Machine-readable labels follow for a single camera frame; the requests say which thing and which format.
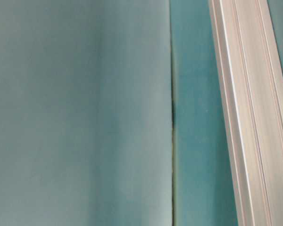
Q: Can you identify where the silver aluminium extrusion rail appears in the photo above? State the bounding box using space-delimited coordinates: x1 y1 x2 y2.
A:
209 0 283 226

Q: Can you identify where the teal table mat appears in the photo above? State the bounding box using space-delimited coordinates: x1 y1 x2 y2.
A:
0 0 283 226

